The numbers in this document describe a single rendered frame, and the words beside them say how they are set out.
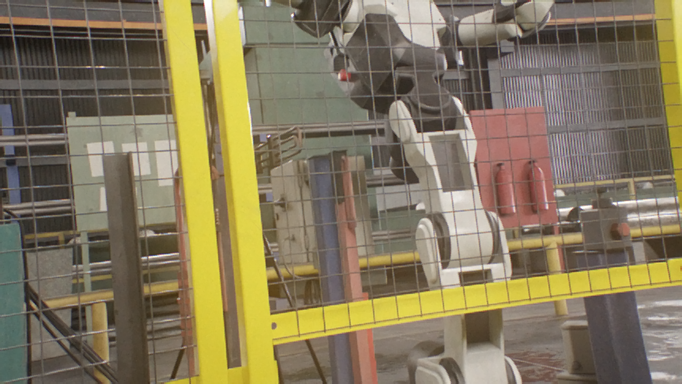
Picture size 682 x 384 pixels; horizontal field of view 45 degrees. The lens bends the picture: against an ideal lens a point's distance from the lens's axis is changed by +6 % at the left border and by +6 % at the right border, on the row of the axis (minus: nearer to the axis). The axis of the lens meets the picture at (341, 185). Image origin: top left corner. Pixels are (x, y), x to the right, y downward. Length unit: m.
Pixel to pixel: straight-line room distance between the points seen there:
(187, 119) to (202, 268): 0.28
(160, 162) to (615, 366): 5.51
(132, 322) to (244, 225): 0.30
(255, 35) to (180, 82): 9.01
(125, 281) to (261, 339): 0.32
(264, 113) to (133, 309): 9.04
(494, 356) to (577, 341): 1.04
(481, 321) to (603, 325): 0.79
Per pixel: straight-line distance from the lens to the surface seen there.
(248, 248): 1.49
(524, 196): 8.95
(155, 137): 7.57
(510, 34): 2.31
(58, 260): 7.12
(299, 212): 2.81
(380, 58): 2.13
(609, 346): 2.68
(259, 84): 10.35
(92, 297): 4.67
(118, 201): 1.30
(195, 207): 1.48
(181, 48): 1.52
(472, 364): 1.91
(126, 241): 1.30
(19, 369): 2.11
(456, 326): 1.90
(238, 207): 1.48
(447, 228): 1.86
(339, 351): 2.72
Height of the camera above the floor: 0.66
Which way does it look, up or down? 4 degrees up
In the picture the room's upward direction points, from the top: 6 degrees counter-clockwise
